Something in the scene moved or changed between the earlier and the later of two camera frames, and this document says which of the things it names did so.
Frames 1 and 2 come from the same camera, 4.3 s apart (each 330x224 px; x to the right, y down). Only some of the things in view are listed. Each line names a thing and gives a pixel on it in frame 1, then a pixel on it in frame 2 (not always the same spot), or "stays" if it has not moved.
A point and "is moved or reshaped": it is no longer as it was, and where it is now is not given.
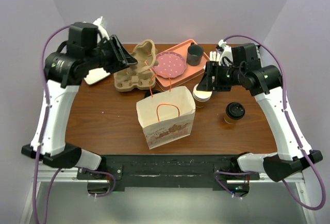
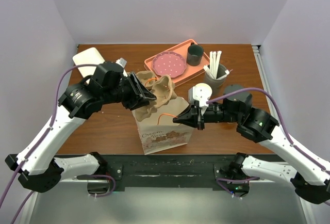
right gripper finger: [207, 82] to [190, 117]
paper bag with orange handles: [167, 117] is moved or reshaped
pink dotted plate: [170, 64] stays
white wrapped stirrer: [212, 56] stays
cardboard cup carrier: [145, 53] to [163, 89]
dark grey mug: [194, 54] stays
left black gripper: [121, 57] to [135, 101]
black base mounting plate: [168, 171] stays
